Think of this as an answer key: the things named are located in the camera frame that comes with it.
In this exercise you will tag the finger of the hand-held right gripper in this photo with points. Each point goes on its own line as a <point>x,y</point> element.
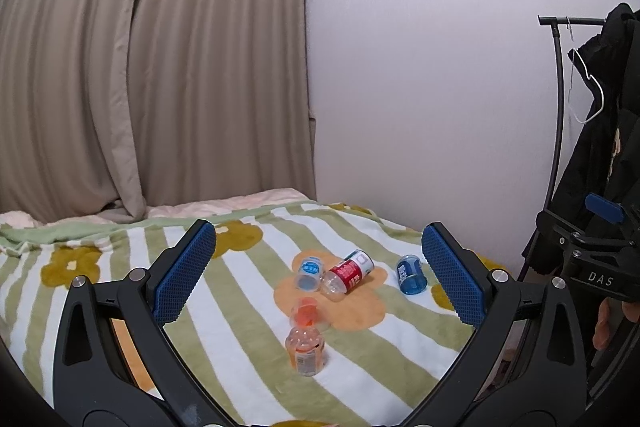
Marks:
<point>605,208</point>
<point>552,227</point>

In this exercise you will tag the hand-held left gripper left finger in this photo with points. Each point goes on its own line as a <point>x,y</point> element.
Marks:
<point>184,279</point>

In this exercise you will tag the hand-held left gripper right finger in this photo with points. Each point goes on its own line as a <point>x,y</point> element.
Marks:
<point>452,279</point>

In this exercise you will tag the blue plastic cup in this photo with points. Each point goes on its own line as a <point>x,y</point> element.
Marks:
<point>411,276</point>

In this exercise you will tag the clear cup red label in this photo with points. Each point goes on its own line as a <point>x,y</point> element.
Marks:
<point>347,279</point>

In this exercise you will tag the clear cup light blue label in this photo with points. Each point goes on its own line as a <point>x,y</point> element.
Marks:
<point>310,275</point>

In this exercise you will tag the clear cup orange label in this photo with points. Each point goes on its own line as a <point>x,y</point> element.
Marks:
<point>305,350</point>

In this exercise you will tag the person's right hand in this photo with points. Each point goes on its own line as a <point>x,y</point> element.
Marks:
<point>607,322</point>

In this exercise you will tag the black jacket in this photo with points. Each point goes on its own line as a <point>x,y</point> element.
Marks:
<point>612,147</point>

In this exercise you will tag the green striped flower blanket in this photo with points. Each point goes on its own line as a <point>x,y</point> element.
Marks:
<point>250,307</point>

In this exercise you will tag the cream bed sheet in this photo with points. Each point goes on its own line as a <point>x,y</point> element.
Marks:
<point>210,206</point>

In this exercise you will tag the black metal coat rack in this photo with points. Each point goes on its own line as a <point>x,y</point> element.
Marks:
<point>561,107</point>

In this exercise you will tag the beige curtain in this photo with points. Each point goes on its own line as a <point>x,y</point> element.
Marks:
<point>150,57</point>

